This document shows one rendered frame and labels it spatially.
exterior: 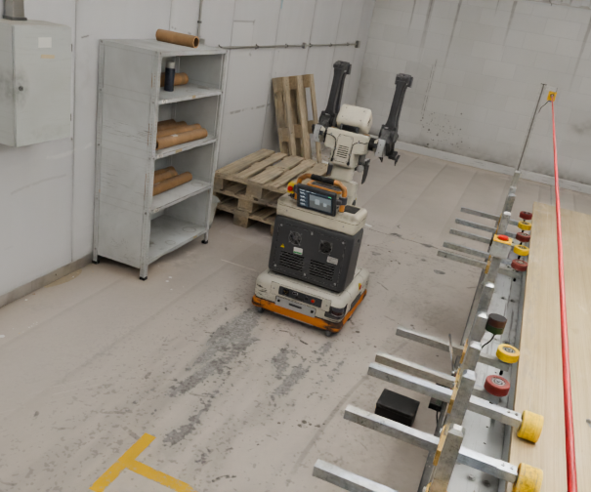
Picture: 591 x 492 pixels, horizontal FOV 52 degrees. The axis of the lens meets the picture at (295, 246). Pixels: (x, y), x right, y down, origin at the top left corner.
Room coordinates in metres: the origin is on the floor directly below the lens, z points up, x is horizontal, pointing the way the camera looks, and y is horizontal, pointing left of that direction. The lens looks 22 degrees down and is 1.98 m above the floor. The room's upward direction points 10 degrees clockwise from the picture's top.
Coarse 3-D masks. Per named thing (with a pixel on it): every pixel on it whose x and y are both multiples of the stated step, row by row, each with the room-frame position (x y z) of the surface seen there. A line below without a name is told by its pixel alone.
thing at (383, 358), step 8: (376, 360) 1.86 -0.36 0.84; (384, 360) 1.85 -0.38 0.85; (392, 360) 1.84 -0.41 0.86; (400, 360) 1.85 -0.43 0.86; (400, 368) 1.83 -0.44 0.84; (408, 368) 1.82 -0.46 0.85; (416, 368) 1.82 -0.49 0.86; (424, 368) 1.82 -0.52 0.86; (424, 376) 1.81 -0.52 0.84; (432, 376) 1.80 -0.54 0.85; (440, 376) 1.79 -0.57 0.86; (448, 376) 1.80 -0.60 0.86; (440, 384) 1.79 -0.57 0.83; (448, 384) 1.78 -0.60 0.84; (472, 392) 1.75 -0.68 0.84; (480, 392) 1.75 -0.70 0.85; (488, 392) 1.74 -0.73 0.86; (488, 400) 1.73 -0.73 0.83; (496, 400) 1.73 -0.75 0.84
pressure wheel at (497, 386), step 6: (486, 378) 1.75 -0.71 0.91; (492, 378) 1.76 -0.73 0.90; (498, 378) 1.77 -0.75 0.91; (486, 384) 1.73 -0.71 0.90; (492, 384) 1.72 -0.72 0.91; (498, 384) 1.74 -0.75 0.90; (504, 384) 1.74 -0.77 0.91; (486, 390) 1.73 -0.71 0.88; (492, 390) 1.71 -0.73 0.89; (498, 390) 1.71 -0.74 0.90; (504, 390) 1.71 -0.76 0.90
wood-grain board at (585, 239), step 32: (544, 224) 3.71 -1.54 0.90; (576, 224) 3.84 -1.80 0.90; (544, 256) 3.10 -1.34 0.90; (576, 256) 3.19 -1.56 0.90; (544, 288) 2.64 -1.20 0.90; (576, 288) 2.71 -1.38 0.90; (544, 320) 2.29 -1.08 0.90; (576, 320) 2.34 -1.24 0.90; (544, 352) 2.01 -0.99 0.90; (576, 352) 2.05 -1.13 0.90; (544, 384) 1.79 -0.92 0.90; (576, 384) 1.82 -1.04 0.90; (544, 416) 1.60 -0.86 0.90; (576, 416) 1.63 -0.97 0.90; (512, 448) 1.41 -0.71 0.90; (544, 448) 1.44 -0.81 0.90; (576, 448) 1.46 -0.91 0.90; (544, 480) 1.30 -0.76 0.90
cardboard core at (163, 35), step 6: (156, 30) 4.37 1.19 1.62; (162, 30) 4.36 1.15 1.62; (168, 30) 4.37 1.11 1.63; (156, 36) 4.36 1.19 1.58; (162, 36) 4.34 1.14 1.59; (168, 36) 4.33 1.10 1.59; (174, 36) 4.32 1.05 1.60; (180, 36) 4.30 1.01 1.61; (186, 36) 4.30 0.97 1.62; (192, 36) 4.29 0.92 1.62; (168, 42) 4.35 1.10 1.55; (174, 42) 4.32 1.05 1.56; (180, 42) 4.30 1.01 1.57; (186, 42) 4.29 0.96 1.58; (192, 42) 4.27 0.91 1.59; (198, 42) 4.34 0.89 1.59
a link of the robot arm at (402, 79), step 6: (396, 78) 4.06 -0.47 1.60; (402, 78) 4.05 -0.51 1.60; (408, 78) 4.09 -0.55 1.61; (396, 84) 4.07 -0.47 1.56; (402, 84) 4.05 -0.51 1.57; (396, 90) 4.05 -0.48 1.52; (402, 90) 4.05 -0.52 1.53; (396, 96) 4.04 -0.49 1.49; (396, 102) 4.03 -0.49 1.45; (396, 108) 4.02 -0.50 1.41; (390, 114) 4.03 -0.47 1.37; (396, 114) 4.02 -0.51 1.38; (390, 120) 4.01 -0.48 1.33; (384, 126) 4.02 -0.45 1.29; (390, 126) 4.01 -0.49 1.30; (396, 132) 4.01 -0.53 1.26; (390, 138) 3.98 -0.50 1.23
